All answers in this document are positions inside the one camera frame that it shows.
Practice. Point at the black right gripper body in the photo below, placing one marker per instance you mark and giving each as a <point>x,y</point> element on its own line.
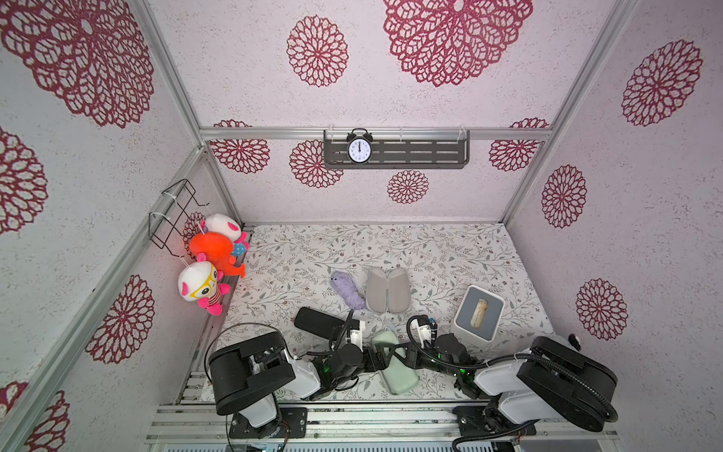
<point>419,354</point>

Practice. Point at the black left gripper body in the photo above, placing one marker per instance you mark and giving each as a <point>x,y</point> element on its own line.
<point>361,371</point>

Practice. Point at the mint umbrella case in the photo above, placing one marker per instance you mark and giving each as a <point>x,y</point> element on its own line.
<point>398,378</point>

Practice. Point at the black umbrella case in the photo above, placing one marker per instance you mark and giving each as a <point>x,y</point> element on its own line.
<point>318,323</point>

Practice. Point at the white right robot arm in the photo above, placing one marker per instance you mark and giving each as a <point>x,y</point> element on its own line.
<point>547,381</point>

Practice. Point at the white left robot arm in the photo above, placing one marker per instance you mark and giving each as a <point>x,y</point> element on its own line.
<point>246,375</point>

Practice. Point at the white rimmed grey tray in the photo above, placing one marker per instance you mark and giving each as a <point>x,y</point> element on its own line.
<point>460,325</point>

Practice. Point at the beige roll in tray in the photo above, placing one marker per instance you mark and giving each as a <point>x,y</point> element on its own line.
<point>478,315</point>

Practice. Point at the grey husky plush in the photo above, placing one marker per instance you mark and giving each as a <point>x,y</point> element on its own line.
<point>574,342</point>

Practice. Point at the white plush with yellow glasses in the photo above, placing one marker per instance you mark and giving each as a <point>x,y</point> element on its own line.
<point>200,283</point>

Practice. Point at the orange plush whale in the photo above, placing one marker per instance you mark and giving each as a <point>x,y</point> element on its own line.
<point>217,250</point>

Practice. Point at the white pink plush doll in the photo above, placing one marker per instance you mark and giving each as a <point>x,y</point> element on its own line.
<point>230,229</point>

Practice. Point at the black alarm clock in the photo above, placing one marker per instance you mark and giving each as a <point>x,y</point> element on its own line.
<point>360,145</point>

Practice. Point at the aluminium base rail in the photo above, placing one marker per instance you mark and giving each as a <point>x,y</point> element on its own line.
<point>321,421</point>

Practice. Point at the grey wall shelf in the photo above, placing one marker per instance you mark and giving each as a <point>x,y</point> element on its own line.
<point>403,154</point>

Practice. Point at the black wire wall rack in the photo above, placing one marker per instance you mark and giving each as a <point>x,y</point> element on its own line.
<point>168,229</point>

